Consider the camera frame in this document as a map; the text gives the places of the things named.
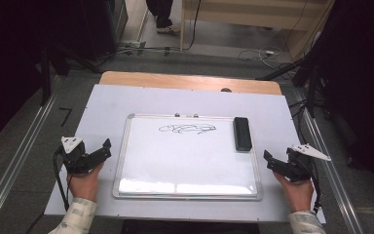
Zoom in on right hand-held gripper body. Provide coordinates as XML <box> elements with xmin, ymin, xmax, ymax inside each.
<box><xmin>284</xmin><ymin>143</ymin><xmax>332</xmax><ymax>183</ymax></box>

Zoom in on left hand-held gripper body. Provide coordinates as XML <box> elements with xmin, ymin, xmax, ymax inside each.
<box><xmin>54</xmin><ymin>136</ymin><xmax>95</xmax><ymax>175</ymax></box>

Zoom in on black whiteboard eraser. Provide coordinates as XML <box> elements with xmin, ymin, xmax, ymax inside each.
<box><xmin>232</xmin><ymin>116</ymin><xmax>254</xmax><ymax>153</ymax></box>

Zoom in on white framed whiteboard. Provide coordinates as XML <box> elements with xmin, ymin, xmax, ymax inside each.
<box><xmin>112</xmin><ymin>112</ymin><xmax>263</xmax><ymax>202</ymax></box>

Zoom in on person's left hand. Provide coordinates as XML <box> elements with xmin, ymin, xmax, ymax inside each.
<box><xmin>65</xmin><ymin>162</ymin><xmax>105</xmax><ymax>203</ymax></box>

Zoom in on person's right hand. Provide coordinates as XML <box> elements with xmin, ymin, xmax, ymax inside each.
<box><xmin>272</xmin><ymin>171</ymin><xmax>316</xmax><ymax>215</ymax></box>

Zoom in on white table cover panel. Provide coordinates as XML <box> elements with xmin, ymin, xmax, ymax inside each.
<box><xmin>43</xmin><ymin>84</ymin><xmax>327</xmax><ymax>225</ymax></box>

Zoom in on black metal stand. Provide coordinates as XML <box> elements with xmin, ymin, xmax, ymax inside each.
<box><xmin>39</xmin><ymin>47</ymin><xmax>53</xmax><ymax>107</ymax></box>
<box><xmin>306</xmin><ymin>62</ymin><xmax>320</xmax><ymax>119</ymax></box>

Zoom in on wooden table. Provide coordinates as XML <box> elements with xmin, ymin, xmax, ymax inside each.
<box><xmin>98</xmin><ymin>70</ymin><xmax>283</xmax><ymax>97</ymax></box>

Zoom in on dark curtain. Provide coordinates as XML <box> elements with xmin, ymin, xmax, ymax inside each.
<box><xmin>305</xmin><ymin>0</ymin><xmax>374</xmax><ymax>204</ymax></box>
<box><xmin>0</xmin><ymin>0</ymin><xmax>89</xmax><ymax>154</ymax></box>

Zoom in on grey power strip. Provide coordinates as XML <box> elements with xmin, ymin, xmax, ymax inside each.
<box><xmin>119</xmin><ymin>40</ymin><xmax>148</xmax><ymax>51</ymax></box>

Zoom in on black cabinet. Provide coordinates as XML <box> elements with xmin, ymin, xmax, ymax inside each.
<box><xmin>77</xmin><ymin>0</ymin><xmax>130</xmax><ymax>62</ymax></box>

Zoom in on light wooden furniture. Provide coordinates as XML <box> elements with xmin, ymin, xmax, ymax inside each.
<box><xmin>179</xmin><ymin>0</ymin><xmax>336</xmax><ymax>61</ymax></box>

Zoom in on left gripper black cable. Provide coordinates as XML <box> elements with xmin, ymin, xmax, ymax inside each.
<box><xmin>53</xmin><ymin>147</ymin><xmax>72</xmax><ymax>213</ymax></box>

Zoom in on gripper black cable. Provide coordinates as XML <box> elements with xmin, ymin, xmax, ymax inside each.
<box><xmin>53</xmin><ymin>147</ymin><xmax>72</xmax><ymax>213</ymax></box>
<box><xmin>306</xmin><ymin>159</ymin><xmax>323</xmax><ymax>215</ymax></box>

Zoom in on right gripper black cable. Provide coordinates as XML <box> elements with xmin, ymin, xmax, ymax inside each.
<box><xmin>306</xmin><ymin>159</ymin><xmax>323</xmax><ymax>215</ymax></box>

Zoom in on aluminium rail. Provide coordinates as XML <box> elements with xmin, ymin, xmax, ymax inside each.
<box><xmin>0</xmin><ymin>92</ymin><xmax>59</xmax><ymax>230</ymax></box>
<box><xmin>298</xmin><ymin>105</ymin><xmax>366</xmax><ymax>234</ymax></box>

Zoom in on black floor cables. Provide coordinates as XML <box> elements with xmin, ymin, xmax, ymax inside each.
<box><xmin>287</xmin><ymin>98</ymin><xmax>310</xmax><ymax>144</ymax></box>

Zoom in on white floor cable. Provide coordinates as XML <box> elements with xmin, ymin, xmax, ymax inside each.
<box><xmin>237</xmin><ymin>45</ymin><xmax>286</xmax><ymax>64</ymax></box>

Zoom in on black hanging cable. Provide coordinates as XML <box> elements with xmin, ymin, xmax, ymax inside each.
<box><xmin>184</xmin><ymin>0</ymin><xmax>204</xmax><ymax>52</ymax></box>

